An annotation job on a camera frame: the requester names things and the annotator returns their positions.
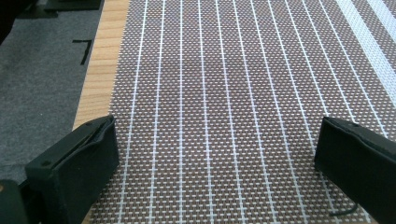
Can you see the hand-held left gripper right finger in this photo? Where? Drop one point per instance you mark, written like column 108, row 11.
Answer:
column 358, row 165

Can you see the striped woven placemat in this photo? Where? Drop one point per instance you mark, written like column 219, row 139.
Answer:
column 218, row 93

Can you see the black stand base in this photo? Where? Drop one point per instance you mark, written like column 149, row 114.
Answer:
column 74, row 4

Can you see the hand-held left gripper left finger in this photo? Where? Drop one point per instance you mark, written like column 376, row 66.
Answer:
column 71, row 174

